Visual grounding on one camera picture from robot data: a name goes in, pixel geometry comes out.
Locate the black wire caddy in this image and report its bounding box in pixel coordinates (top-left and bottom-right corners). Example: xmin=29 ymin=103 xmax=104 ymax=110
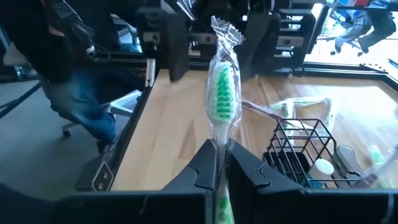
xmin=262 ymin=118 xmax=364 ymax=189

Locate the black aluminium table frame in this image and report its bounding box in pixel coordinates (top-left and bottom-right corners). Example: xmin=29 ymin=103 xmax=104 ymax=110
xmin=91 ymin=46 xmax=398 ymax=192

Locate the blue mouthwash bottle white cap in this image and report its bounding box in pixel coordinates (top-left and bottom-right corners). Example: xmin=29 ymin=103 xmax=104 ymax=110
xmin=307 ymin=158 xmax=335 ymax=189

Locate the silver metal bracket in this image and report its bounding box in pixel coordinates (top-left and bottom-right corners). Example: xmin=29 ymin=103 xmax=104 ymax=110
xmin=145 ymin=57 xmax=156 ymax=88

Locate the person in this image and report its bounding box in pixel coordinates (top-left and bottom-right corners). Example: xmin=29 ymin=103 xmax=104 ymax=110
xmin=0 ymin=0 xmax=147 ymax=153
xmin=334 ymin=9 xmax=398 ymax=56

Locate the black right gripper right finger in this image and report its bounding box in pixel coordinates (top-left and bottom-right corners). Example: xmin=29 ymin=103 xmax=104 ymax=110
xmin=226 ymin=139 xmax=398 ymax=224

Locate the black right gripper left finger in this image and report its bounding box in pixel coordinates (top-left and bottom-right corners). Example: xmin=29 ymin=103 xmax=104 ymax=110
xmin=51 ymin=139 xmax=216 ymax=224

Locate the blue toothbrush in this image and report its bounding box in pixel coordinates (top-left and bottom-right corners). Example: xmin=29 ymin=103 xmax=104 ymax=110
xmin=337 ymin=102 xmax=398 ymax=189

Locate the grey translucent plastic case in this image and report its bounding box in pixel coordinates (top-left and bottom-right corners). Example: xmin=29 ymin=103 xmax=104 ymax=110
xmin=334 ymin=144 xmax=369 ymax=187

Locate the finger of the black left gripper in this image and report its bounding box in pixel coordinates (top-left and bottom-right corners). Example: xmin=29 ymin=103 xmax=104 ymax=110
xmin=136 ymin=7 xmax=190 ymax=82
xmin=244 ymin=9 xmax=317 ymax=75

